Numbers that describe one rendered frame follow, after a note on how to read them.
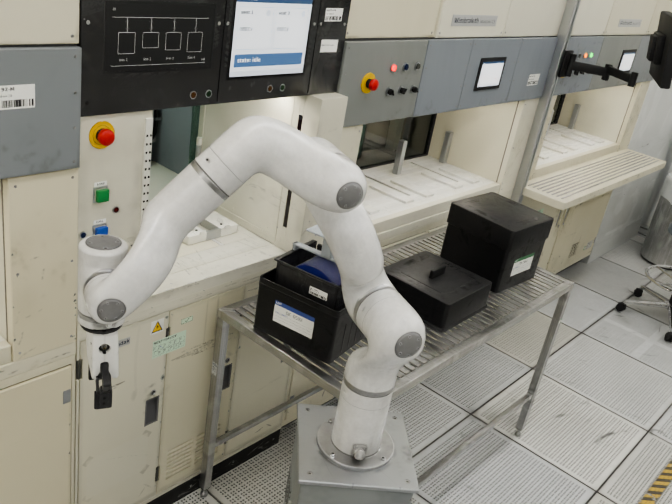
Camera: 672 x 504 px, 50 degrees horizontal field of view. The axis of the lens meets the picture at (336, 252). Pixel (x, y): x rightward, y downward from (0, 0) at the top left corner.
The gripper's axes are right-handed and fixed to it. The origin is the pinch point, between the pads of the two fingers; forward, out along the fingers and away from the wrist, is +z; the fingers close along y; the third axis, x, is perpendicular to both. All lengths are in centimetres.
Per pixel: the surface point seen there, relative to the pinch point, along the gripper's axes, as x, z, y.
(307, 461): -46, 25, -3
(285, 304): -57, 13, 46
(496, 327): -132, 25, 42
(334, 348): -68, 20, 33
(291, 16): -58, -62, 75
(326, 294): -66, 6, 39
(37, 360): 9, 23, 44
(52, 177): 5, -26, 46
